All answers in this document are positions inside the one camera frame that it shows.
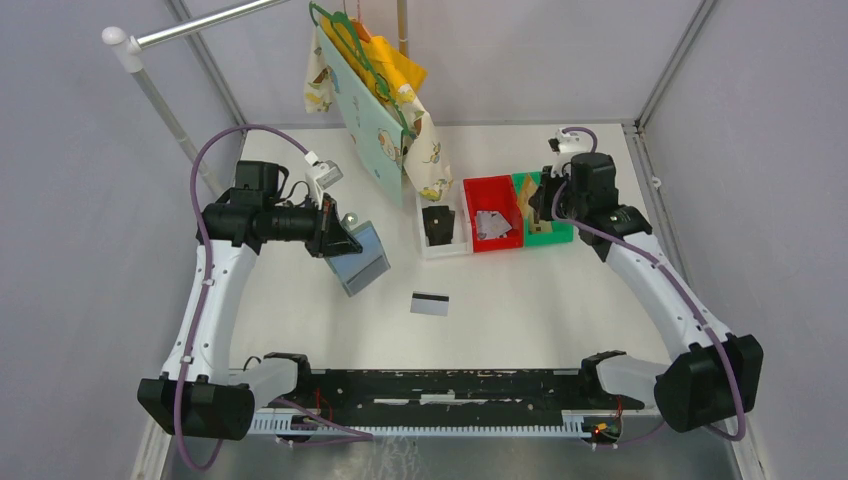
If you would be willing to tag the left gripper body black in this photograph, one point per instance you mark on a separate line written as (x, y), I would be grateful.
(299, 223)

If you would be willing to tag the red plastic bin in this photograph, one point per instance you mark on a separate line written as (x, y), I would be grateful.
(494, 193)

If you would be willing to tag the white cards in red bin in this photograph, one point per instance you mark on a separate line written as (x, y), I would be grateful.
(491, 225)

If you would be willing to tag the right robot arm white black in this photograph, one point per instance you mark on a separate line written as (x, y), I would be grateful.
(712, 378)

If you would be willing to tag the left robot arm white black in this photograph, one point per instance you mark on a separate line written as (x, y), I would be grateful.
(196, 393)

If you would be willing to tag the mint cartoon print garment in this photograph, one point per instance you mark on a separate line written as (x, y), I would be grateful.
(377, 135)

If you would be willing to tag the grey white striped card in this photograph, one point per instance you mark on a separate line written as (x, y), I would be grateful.
(431, 304)

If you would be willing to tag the green clothes hanger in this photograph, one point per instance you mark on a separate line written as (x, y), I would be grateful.
(316, 13)

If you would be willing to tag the gold printed card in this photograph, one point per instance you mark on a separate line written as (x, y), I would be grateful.
(527, 189)

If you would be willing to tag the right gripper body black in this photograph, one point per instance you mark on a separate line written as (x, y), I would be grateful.
(564, 200)

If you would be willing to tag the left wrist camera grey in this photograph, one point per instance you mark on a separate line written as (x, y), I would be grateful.
(320, 175)

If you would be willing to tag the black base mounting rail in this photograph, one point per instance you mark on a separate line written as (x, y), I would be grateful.
(451, 398)

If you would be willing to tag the yellow garment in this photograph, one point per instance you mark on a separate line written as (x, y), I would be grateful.
(393, 76)

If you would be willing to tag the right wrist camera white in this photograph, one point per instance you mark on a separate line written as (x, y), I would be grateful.
(574, 140)

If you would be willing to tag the cream cartoon print garment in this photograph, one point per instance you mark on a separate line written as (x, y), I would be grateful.
(424, 163)

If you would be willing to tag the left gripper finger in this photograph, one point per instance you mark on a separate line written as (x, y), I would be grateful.
(341, 246)
(334, 227)

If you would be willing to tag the metal clothes rack bar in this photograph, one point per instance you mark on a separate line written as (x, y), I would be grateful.
(215, 64)

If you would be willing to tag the clear white bin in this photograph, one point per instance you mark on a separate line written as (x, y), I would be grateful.
(461, 244)

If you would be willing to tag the green plastic bin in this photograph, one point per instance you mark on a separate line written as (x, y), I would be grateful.
(561, 233)

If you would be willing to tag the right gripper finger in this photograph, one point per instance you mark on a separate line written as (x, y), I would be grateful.
(535, 219)
(540, 192)

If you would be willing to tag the beige cards in green bin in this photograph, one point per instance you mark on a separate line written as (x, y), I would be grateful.
(548, 228)

